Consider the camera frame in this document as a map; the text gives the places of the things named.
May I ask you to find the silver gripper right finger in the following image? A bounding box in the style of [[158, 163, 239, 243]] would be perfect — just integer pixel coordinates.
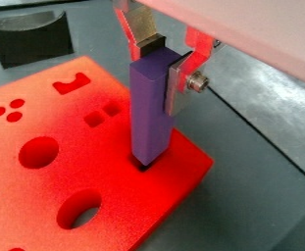
[[164, 26, 214, 117]]

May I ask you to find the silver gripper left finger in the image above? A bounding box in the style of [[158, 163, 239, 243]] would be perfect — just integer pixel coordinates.
[[111, 0, 164, 61]]

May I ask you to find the purple rectangular block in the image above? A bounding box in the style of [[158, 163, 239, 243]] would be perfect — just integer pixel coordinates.
[[130, 47, 180, 166]]

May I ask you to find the red shape sorting board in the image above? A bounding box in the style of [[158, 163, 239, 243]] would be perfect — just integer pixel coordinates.
[[0, 57, 213, 251]]

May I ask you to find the black curved holder stand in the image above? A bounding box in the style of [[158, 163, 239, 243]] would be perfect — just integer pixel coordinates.
[[0, 11, 73, 69]]

